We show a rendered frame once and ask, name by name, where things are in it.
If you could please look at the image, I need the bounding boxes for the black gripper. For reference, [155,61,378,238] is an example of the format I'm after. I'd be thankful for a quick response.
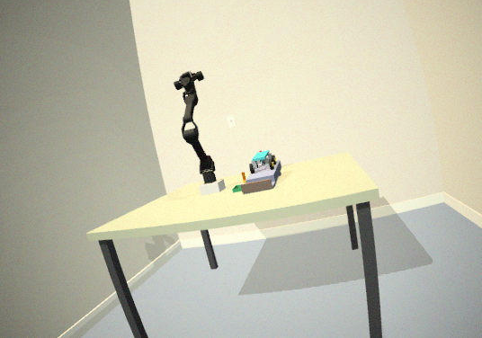
[174,71,204,90]

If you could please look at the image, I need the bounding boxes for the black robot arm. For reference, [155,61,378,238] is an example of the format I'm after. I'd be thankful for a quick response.
[179,72,217,184]

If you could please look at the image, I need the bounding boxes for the green tray rim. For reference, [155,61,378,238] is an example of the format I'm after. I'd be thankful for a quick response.
[232,184,242,193]

